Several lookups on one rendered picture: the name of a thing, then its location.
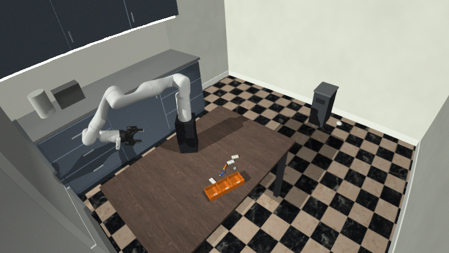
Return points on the orange divided tray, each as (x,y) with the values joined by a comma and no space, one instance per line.
(224,186)

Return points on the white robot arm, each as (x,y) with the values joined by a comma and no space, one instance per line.
(115,98)

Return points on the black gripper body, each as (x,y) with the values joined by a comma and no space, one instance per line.
(124,135)

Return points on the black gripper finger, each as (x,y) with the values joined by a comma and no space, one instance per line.
(133,141)
(134,130)

